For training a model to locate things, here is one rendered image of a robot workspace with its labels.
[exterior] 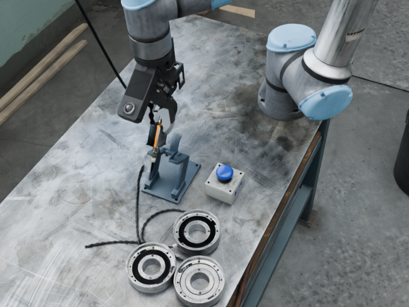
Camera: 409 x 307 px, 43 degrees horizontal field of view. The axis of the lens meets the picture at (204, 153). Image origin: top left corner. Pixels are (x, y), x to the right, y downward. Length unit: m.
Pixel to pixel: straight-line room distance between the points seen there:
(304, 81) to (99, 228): 0.57
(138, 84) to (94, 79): 1.83
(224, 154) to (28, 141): 1.45
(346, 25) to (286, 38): 0.21
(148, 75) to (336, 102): 0.45
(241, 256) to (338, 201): 1.14
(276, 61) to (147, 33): 0.46
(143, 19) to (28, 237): 0.60
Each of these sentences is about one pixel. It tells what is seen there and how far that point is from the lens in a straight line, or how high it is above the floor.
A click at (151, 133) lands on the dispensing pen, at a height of 1.01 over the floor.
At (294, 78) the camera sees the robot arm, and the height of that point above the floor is 0.99.
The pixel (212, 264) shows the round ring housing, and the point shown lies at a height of 0.83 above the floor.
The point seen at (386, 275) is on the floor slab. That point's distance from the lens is 2.10.
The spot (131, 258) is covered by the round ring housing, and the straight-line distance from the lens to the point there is 1.12.
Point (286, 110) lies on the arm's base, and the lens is 1.36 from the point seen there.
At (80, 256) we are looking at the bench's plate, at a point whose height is 0.80.
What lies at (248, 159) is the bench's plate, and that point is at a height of 0.80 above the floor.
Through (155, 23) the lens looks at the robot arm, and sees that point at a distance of 0.90.
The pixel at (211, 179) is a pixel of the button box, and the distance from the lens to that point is 1.20.
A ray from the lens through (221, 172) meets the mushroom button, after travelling 1.17.
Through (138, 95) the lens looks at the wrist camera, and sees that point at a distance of 0.97.
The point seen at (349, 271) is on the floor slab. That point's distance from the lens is 2.07.
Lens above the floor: 1.80
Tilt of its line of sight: 50 degrees down
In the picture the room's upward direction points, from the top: 4 degrees counter-clockwise
